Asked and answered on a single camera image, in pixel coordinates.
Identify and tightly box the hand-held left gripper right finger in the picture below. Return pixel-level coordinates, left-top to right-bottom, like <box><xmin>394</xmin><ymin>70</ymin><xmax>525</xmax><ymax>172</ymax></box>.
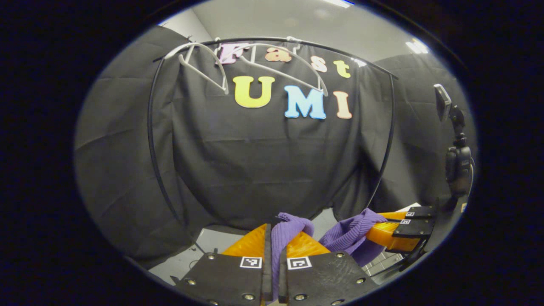
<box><xmin>278</xmin><ymin>231</ymin><xmax>380</xmax><ymax>306</ymax></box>

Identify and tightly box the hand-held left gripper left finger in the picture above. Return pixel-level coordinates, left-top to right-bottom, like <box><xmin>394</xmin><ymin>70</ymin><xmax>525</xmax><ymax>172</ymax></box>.
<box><xmin>176</xmin><ymin>223</ymin><xmax>274</xmax><ymax>306</ymax></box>

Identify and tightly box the purple corduroy jacket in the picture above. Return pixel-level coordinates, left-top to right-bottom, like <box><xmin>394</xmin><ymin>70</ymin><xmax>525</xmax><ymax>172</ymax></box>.
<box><xmin>271</xmin><ymin>208</ymin><xmax>388</xmax><ymax>303</ymax></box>

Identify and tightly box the black clothes rack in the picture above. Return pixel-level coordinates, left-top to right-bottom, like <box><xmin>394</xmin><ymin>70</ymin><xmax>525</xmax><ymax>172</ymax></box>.
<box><xmin>147</xmin><ymin>36</ymin><xmax>399</xmax><ymax>256</ymax></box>

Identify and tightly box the white clothes hanger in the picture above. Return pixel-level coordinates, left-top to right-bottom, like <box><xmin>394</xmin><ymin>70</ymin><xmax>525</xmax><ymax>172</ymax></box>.
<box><xmin>237</xmin><ymin>37</ymin><xmax>329</xmax><ymax>97</ymax></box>
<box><xmin>163</xmin><ymin>41</ymin><xmax>230</xmax><ymax>95</ymax></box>

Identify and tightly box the black backdrop cloth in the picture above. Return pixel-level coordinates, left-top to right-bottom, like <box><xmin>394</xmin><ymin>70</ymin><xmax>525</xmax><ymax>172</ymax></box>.
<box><xmin>74</xmin><ymin>25</ymin><xmax>477</xmax><ymax>271</ymax></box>

